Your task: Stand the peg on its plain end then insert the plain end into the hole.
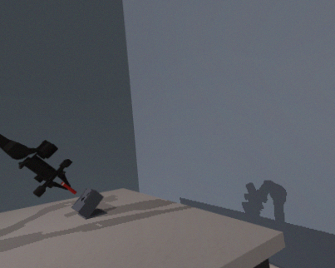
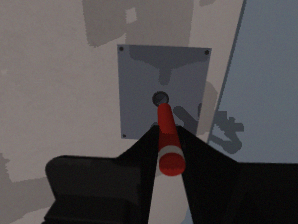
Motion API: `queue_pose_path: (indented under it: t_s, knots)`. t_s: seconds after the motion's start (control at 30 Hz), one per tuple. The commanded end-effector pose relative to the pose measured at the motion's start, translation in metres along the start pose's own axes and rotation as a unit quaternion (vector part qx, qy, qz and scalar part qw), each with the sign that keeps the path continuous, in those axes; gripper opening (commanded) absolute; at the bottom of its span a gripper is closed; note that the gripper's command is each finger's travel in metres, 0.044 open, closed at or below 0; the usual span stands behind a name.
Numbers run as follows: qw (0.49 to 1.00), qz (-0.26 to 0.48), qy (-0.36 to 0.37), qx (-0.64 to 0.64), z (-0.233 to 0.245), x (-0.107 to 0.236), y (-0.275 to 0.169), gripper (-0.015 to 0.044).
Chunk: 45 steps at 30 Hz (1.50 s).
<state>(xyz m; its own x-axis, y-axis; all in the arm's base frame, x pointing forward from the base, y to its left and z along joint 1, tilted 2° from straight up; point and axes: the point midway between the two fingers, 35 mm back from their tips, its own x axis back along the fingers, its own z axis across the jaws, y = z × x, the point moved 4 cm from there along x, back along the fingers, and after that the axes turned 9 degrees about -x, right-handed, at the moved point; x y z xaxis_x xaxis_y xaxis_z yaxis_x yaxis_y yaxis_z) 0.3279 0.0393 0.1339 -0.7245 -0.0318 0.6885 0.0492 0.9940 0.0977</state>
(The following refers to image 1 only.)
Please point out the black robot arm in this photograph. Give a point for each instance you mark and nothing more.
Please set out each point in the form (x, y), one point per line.
(18, 151)

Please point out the dark grey panel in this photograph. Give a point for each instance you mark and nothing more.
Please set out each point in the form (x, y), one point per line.
(87, 203)

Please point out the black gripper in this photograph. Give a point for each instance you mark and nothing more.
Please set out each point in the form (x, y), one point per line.
(47, 172)

